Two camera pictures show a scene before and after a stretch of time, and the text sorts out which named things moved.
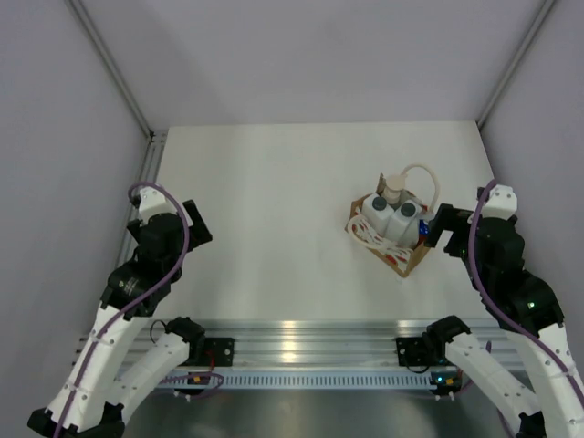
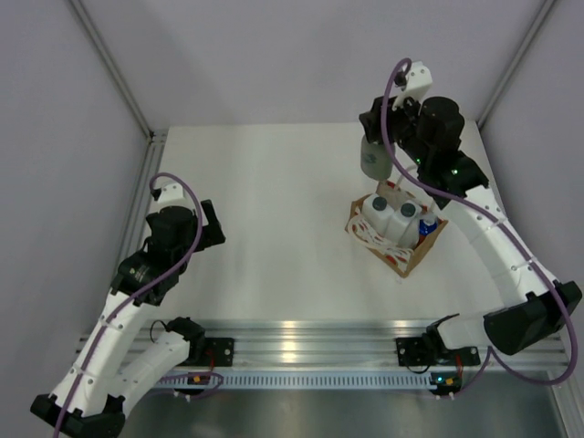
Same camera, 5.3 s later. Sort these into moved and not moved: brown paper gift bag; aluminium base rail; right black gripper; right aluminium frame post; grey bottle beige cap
Moved: right black gripper; grey bottle beige cap
Not moved: brown paper gift bag; right aluminium frame post; aluminium base rail
